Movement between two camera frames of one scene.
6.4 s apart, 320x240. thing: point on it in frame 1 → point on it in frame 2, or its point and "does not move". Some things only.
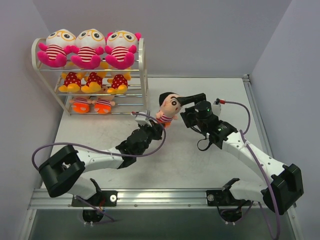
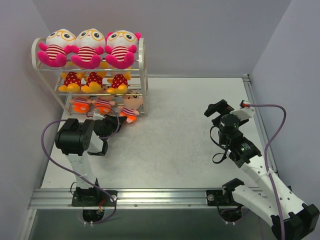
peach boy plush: [170, 106] → [132, 101]
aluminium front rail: [141, 199] does not move
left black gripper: [155, 130] → [110, 122]
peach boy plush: [80, 104] does not move
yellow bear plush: [94, 82] does not move
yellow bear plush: [72, 82] does not move
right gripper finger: [192, 99] → [221, 107]
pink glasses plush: [119, 47] does not move
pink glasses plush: [89, 43] does not move
